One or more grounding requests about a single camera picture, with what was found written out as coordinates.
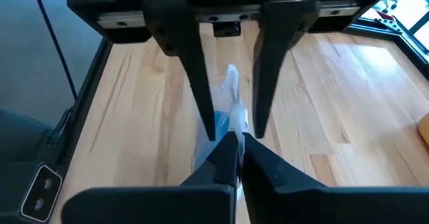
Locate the thin black cable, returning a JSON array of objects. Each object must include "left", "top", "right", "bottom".
[{"left": 29, "top": 0, "right": 78, "bottom": 101}]

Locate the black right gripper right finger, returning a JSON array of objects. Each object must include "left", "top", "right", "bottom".
[{"left": 241, "top": 132, "right": 429, "bottom": 224}]

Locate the clear plastic zip bag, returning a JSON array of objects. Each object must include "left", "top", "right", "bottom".
[{"left": 193, "top": 62, "right": 253, "bottom": 171}]

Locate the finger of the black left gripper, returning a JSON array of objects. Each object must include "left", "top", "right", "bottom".
[
  {"left": 144, "top": 2, "right": 217, "bottom": 142},
  {"left": 251, "top": 0, "right": 322, "bottom": 139}
]

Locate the blue elastic bandage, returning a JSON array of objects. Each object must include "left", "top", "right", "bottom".
[{"left": 212, "top": 110, "right": 232, "bottom": 141}]

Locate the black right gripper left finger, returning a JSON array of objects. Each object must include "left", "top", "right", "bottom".
[{"left": 62, "top": 131, "right": 240, "bottom": 224}]

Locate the yellow plastic bin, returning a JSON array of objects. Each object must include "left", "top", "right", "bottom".
[{"left": 417, "top": 113, "right": 429, "bottom": 147}]

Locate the small black camera box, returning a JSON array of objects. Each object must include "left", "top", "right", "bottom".
[{"left": 19, "top": 164, "right": 64, "bottom": 223}]

